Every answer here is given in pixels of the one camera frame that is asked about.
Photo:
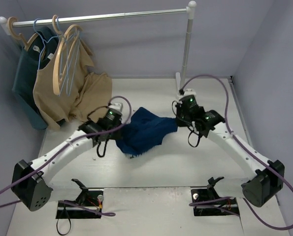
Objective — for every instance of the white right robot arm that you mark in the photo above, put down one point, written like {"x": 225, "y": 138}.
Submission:
{"x": 259, "y": 184}

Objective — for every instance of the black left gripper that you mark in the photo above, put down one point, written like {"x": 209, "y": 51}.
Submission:
{"x": 118, "y": 133}

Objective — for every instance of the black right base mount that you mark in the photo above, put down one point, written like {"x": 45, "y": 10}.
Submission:
{"x": 206, "y": 201}

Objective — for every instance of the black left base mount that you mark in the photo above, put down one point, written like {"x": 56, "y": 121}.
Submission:
{"x": 90, "y": 199}

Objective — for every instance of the blue Mickey Mouse t-shirt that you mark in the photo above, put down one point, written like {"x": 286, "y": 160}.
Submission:
{"x": 145, "y": 131}

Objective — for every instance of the dark teal hanging shirt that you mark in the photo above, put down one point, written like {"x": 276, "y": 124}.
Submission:
{"x": 24, "y": 82}

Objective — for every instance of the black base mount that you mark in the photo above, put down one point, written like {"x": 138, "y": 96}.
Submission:
{"x": 206, "y": 201}
{"x": 90, "y": 199}

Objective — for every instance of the silver clothes rack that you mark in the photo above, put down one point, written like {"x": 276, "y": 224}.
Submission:
{"x": 9, "y": 24}

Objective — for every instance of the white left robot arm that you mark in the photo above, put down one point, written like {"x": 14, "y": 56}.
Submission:
{"x": 32, "y": 181}

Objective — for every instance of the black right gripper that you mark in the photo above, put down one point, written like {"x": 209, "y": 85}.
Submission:
{"x": 181, "y": 119}

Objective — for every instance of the beige hanging shirt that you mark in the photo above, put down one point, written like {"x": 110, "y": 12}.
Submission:
{"x": 89, "y": 91}

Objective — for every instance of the wooden hanger with beige shirt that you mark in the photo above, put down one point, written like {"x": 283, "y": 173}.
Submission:
{"x": 60, "y": 61}

